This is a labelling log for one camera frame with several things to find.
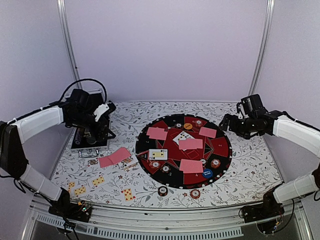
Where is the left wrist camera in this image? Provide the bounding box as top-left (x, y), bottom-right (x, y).
top-left (93, 101), bottom-right (116, 122)

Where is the face-down card seat four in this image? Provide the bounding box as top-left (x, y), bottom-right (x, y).
top-left (179, 159), bottom-right (203, 174)

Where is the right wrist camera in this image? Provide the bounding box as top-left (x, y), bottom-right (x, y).
top-left (236, 94), bottom-right (267, 119)

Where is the diamonds card bottom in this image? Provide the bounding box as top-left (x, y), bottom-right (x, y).
top-left (71, 185), bottom-right (88, 197)

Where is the hearts card on cloth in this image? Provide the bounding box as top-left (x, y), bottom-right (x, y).
top-left (121, 187), bottom-right (136, 202)

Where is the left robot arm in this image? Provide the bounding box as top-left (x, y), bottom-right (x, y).
top-left (0, 77), bottom-right (69, 228)

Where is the red playing card deck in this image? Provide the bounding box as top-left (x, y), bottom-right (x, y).
top-left (108, 147), bottom-right (131, 165)

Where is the orange poker chip stack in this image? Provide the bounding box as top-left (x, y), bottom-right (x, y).
top-left (189, 189), bottom-right (201, 199)

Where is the spades community card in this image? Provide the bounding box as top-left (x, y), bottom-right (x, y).
top-left (173, 131), bottom-right (194, 141)

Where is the left aluminium frame post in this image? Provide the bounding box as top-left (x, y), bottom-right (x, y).
top-left (56, 0), bottom-right (80, 82)

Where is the blue small blind button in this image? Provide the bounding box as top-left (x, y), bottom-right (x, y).
top-left (202, 168), bottom-right (213, 179)

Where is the two of clubs card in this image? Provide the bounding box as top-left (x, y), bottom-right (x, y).
top-left (148, 149), bottom-right (168, 160)

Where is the round red black poker mat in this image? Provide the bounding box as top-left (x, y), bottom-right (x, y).
top-left (135, 114), bottom-right (232, 189)

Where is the face-down card seat one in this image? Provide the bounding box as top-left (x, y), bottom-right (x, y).
top-left (198, 126), bottom-right (217, 139)

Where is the aluminium poker case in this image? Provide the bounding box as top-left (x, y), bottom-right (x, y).
top-left (69, 88), bottom-right (109, 158)

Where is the right aluminium frame post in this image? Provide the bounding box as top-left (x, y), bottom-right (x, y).
top-left (247, 0), bottom-right (276, 96)

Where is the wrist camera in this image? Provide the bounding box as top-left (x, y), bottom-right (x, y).
top-left (236, 94), bottom-right (267, 119)
top-left (93, 101), bottom-right (116, 122)

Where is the face-down community card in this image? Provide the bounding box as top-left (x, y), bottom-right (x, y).
top-left (178, 138), bottom-right (194, 151)
top-left (192, 138), bottom-right (203, 149)

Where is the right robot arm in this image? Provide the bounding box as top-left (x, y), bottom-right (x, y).
top-left (219, 108), bottom-right (320, 223)

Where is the front aluminium rail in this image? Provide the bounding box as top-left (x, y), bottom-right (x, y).
top-left (21, 196), bottom-right (315, 240)

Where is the diamonds card left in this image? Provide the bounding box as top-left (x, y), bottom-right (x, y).
top-left (67, 181), bottom-right (76, 193)

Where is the face-down card seat eight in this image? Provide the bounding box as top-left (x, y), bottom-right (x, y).
top-left (146, 127), bottom-right (161, 136)

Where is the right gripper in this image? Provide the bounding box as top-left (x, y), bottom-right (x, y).
top-left (219, 113), bottom-right (257, 140)

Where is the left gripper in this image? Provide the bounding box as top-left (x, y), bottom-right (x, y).
top-left (68, 110), bottom-right (116, 142)

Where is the aluminium frame post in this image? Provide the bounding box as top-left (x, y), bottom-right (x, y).
top-left (247, 0), bottom-right (276, 96)
top-left (56, 0), bottom-right (80, 82)

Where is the dark poker chip stack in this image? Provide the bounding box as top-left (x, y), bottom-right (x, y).
top-left (158, 186), bottom-right (168, 197)

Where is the face card on cloth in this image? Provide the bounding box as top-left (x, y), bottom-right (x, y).
top-left (84, 158), bottom-right (99, 167)

